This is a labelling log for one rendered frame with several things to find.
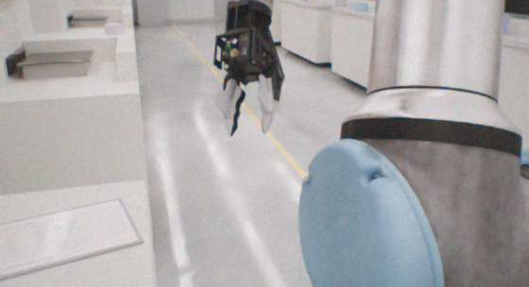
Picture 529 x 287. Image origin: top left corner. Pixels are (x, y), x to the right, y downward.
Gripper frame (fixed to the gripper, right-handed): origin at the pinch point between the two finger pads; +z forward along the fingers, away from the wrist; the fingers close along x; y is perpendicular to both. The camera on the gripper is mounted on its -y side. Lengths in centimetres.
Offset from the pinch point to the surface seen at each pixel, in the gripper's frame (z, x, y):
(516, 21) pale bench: -169, 75, -276
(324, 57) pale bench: -294, -145, -508
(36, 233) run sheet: 18.7, -25.8, 15.4
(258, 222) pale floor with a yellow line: -8, -78, -170
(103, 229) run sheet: 17.5, -17.6, 10.6
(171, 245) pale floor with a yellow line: 8, -110, -135
